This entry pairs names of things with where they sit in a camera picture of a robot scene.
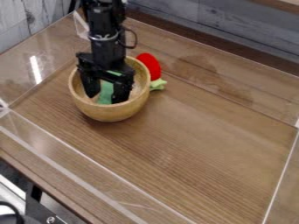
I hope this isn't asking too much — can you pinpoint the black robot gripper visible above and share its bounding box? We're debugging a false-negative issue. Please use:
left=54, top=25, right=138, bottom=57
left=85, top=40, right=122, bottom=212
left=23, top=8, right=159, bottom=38
left=77, top=37, right=137, bottom=104

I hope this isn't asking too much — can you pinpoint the green rectangular block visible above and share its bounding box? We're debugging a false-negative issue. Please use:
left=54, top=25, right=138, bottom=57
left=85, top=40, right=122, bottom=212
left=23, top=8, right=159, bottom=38
left=98, top=79, right=115, bottom=105

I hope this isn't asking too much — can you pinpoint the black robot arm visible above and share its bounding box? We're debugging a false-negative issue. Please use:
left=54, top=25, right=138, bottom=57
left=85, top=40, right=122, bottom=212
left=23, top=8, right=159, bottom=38
left=77, top=0, right=137, bottom=104

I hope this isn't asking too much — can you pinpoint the brown wooden bowl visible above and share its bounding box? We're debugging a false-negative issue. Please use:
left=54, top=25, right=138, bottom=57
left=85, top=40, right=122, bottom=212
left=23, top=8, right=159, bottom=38
left=69, top=56, right=151, bottom=122

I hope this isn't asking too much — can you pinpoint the red plush strawberry toy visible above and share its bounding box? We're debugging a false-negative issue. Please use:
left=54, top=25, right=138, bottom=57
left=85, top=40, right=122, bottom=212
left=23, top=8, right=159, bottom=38
left=137, top=52, right=167, bottom=91

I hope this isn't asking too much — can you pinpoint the clear acrylic corner bracket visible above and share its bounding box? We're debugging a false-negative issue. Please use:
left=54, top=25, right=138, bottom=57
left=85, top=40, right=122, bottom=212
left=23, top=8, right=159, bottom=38
left=73, top=11, right=90, bottom=40

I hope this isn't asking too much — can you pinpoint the clear acrylic tray wall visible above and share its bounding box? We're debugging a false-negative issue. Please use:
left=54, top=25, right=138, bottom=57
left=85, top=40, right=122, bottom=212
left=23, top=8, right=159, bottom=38
left=0, top=101, right=195, bottom=224

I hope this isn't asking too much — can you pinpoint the black table leg bracket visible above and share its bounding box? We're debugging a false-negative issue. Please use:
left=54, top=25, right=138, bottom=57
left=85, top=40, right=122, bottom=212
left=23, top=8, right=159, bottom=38
left=25, top=183, right=77, bottom=224

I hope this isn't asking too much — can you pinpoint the black cable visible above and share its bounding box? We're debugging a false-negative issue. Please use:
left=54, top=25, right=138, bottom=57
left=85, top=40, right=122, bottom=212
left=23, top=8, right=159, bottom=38
left=0, top=200, right=26, bottom=224

